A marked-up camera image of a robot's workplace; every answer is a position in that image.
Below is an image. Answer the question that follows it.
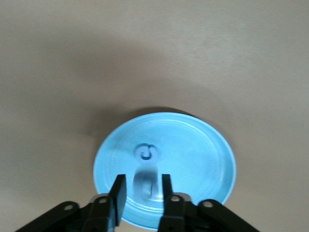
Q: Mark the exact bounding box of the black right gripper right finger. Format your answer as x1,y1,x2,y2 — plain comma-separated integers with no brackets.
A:
157,174,263,232

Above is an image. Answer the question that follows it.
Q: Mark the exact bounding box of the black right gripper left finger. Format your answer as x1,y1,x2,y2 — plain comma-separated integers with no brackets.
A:
14,174,127,232

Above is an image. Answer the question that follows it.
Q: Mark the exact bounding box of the blue plate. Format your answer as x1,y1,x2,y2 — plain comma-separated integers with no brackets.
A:
93,112,237,230

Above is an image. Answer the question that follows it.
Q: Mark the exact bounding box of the brown table mat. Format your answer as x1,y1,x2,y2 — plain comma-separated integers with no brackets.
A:
0,0,309,232

